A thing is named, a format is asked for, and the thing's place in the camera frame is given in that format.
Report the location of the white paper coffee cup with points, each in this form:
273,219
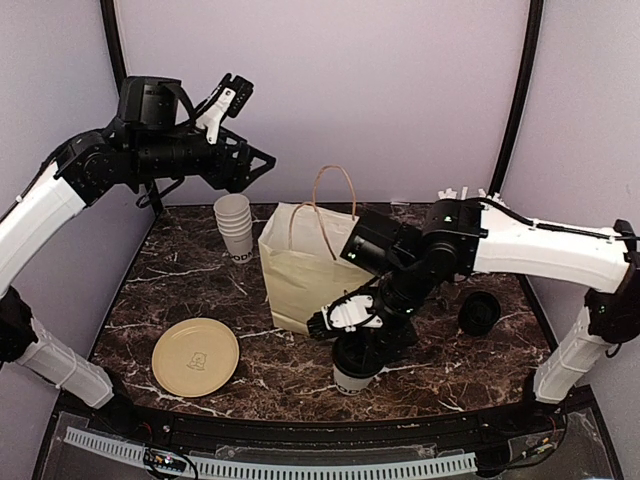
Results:
351,385

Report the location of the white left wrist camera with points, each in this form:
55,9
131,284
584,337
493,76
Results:
226,100

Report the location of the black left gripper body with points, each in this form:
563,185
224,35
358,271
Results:
222,177

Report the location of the cream paper bag with handles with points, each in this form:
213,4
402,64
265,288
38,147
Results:
299,252

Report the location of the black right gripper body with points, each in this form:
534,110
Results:
388,342

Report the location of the bundle of wrapped white straws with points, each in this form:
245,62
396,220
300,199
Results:
465,193

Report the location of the black plastic cup lid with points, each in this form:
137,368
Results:
352,356

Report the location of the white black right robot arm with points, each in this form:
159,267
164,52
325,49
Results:
481,235

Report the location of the black front table rail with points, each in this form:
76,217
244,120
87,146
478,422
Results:
246,414

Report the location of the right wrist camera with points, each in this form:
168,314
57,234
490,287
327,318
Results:
345,315

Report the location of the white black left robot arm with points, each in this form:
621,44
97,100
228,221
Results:
157,133

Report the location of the white slotted cable duct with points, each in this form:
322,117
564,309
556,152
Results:
236,462

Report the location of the stack of white paper cups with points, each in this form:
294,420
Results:
234,221

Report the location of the stack of black cup lids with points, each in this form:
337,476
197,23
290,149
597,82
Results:
479,313

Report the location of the beige round plate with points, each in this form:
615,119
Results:
195,357

